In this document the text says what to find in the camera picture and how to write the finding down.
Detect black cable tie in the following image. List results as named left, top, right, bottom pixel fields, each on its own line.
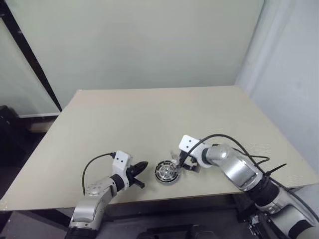
left=263, top=162, right=288, bottom=178

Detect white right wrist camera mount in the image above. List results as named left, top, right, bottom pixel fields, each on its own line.
left=178, top=134, right=208, bottom=168

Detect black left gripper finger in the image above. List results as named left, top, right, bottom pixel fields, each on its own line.
left=134, top=160, right=150, bottom=173
left=133, top=176, right=146, bottom=189

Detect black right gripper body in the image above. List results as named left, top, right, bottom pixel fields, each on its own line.
left=183, top=150, right=200, bottom=167

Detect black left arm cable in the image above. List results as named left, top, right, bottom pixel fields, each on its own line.
left=82, top=152, right=117, bottom=194

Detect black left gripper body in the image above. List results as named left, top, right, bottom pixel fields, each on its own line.
left=126, top=164, right=140, bottom=181

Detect black bulky object beside table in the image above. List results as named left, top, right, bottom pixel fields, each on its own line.
left=0, top=105, right=20, bottom=155

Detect black slanted frame post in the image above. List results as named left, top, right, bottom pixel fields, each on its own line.
left=0, top=0, right=63, bottom=113

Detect black table frame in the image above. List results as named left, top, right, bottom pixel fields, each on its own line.
left=101, top=191, right=254, bottom=226

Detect black ring cap silver spokes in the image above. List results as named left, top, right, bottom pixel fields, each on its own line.
left=154, top=160, right=181, bottom=182

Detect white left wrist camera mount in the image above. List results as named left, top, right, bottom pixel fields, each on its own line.
left=112, top=150, right=133, bottom=187

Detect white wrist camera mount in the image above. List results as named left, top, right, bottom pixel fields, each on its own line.
left=178, top=134, right=208, bottom=168
left=112, top=150, right=133, bottom=187

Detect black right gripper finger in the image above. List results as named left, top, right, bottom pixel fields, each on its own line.
left=183, top=162, right=201, bottom=173
left=177, top=151, right=187, bottom=169

